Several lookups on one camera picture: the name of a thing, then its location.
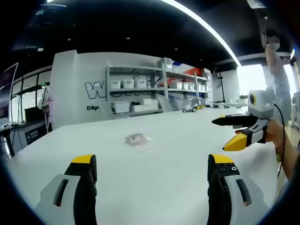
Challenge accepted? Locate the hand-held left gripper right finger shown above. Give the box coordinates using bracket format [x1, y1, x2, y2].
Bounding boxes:
[207, 153, 270, 225]

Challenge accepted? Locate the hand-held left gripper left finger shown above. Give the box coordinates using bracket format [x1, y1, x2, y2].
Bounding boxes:
[34, 154, 98, 225]

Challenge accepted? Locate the clear resealable bag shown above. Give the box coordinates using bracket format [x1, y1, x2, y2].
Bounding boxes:
[124, 132, 156, 151]

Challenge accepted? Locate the person's right hand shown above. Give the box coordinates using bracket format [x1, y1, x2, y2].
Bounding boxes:
[265, 119, 285, 149]

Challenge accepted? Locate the black tripod stand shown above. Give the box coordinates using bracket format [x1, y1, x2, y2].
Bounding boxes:
[216, 71, 227, 103]

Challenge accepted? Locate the white yellow spare gripper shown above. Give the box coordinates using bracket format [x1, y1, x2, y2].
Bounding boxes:
[182, 104, 204, 113]

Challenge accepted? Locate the black cabinet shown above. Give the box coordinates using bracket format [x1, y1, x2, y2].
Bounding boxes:
[24, 121, 48, 146]

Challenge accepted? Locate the grey metal shelf rack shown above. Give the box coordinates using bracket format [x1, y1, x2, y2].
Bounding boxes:
[105, 61, 212, 116]

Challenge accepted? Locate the ceiling light strip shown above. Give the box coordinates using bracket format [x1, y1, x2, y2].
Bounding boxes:
[161, 0, 242, 68]

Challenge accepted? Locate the metal shelf with white bins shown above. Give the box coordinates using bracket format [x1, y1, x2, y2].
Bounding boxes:
[109, 57, 211, 114]

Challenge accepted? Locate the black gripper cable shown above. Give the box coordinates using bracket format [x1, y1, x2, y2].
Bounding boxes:
[273, 103, 287, 177]

